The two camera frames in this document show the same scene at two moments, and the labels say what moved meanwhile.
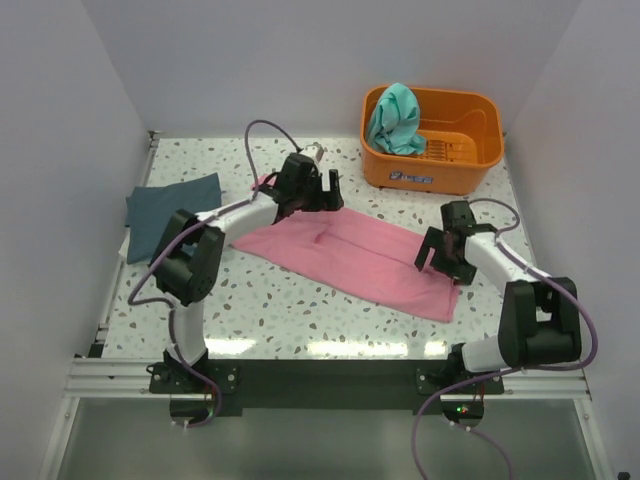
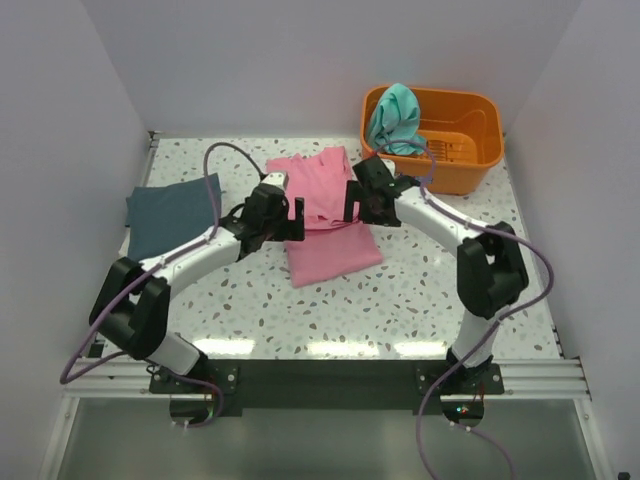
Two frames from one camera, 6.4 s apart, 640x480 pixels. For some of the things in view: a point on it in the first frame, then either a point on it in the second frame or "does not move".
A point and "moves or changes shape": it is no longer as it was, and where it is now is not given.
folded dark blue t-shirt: (149, 211) does not move
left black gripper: (326, 200) to (290, 229)
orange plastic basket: (464, 135) does not move
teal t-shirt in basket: (394, 121) does not move
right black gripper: (462, 273) to (355, 193)
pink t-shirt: (358, 253) moves or changes shape
